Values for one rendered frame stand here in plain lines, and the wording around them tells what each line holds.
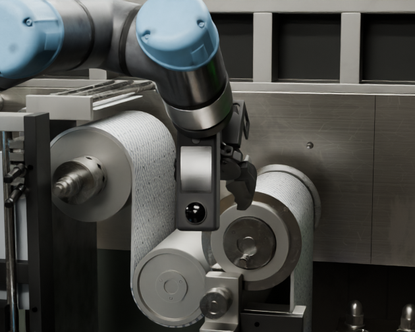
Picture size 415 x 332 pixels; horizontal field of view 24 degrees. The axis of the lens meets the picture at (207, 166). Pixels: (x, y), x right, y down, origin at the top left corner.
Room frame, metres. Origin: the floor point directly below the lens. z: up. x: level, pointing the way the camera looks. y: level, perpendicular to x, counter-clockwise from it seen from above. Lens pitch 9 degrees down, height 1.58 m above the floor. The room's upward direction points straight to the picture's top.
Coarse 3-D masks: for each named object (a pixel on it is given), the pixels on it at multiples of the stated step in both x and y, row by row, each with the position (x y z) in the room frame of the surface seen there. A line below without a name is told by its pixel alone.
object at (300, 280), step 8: (312, 240) 1.56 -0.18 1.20; (312, 248) 1.56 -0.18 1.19; (304, 256) 1.46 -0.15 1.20; (312, 256) 1.57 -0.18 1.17; (304, 264) 1.46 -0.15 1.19; (312, 264) 1.57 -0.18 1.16; (296, 272) 1.37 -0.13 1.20; (304, 272) 1.46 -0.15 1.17; (312, 272) 1.57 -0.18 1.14; (296, 280) 1.37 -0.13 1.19; (304, 280) 1.47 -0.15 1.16; (296, 288) 1.37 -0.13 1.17; (304, 288) 1.47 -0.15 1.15; (296, 296) 1.38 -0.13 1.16; (304, 296) 1.47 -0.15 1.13; (296, 304) 1.38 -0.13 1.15; (304, 304) 1.47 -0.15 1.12
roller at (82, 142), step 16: (64, 144) 1.42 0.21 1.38; (80, 144) 1.42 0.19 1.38; (96, 144) 1.41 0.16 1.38; (112, 144) 1.40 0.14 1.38; (64, 160) 1.42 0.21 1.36; (112, 160) 1.40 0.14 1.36; (112, 176) 1.40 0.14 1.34; (128, 176) 1.40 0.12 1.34; (112, 192) 1.40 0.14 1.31; (128, 192) 1.40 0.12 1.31; (64, 208) 1.42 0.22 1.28; (80, 208) 1.42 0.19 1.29; (96, 208) 1.41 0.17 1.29; (112, 208) 1.40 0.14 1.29
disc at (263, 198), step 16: (256, 192) 1.35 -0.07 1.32; (224, 208) 1.36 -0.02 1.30; (272, 208) 1.35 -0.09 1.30; (288, 208) 1.34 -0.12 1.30; (288, 224) 1.34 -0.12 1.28; (208, 240) 1.37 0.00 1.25; (208, 256) 1.37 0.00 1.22; (272, 256) 1.35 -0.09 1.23; (288, 256) 1.34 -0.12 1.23; (288, 272) 1.34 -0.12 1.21; (256, 288) 1.35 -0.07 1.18
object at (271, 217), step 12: (252, 204) 1.34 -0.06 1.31; (228, 216) 1.35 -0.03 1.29; (240, 216) 1.35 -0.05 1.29; (252, 216) 1.34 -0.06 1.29; (264, 216) 1.34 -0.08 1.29; (276, 216) 1.33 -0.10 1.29; (276, 228) 1.33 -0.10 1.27; (216, 240) 1.35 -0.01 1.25; (276, 240) 1.33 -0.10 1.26; (288, 240) 1.33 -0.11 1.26; (216, 252) 1.35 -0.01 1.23; (276, 252) 1.33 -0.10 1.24; (288, 252) 1.33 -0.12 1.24; (228, 264) 1.35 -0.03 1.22; (276, 264) 1.33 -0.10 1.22; (252, 276) 1.34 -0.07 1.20; (264, 276) 1.34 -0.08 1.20
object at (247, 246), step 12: (228, 228) 1.34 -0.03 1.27; (240, 228) 1.34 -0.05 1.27; (252, 228) 1.33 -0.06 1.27; (264, 228) 1.33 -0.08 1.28; (228, 240) 1.34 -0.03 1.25; (240, 240) 1.34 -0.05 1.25; (252, 240) 1.33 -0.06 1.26; (264, 240) 1.33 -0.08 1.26; (228, 252) 1.34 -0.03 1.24; (240, 252) 1.34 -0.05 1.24; (252, 252) 1.34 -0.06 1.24; (264, 252) 1.33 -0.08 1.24; (252, 264) 1.33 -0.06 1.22; (264, 264) 1.33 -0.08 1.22
